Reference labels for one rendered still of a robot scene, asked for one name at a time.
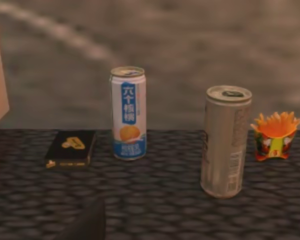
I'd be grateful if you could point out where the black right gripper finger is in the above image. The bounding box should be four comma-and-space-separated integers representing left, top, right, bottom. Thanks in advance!
55, 195, 107, 240

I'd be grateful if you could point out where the black box with gold print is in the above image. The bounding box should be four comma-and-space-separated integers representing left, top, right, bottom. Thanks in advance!
44, 130, 97, 169

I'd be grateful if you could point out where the white and blue drink can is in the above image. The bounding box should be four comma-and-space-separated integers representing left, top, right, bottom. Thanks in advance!
109, 65, 148, 161

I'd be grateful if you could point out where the silver drink can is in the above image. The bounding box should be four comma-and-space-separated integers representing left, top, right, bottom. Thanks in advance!
199, 85, 253, 200

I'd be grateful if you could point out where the toy french fries carton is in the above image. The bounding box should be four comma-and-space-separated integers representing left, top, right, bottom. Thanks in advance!
249, 111, 300, 162

